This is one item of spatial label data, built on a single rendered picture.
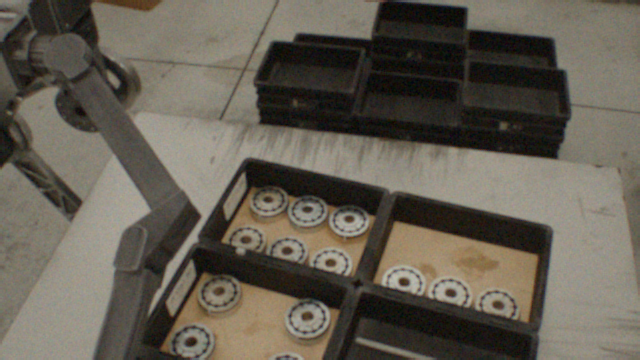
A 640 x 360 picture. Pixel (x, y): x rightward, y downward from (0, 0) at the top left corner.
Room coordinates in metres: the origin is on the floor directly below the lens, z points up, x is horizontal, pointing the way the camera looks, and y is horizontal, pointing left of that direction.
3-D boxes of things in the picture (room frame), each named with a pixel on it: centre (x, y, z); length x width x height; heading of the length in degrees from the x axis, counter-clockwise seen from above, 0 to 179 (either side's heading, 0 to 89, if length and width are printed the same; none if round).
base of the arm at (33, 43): (0.98, 0.51, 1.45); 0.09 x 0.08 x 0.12; 167
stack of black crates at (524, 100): (1.92, -0.76, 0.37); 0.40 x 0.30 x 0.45; 77
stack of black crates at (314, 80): (2.10, 0.02, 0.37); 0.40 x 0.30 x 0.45; 77
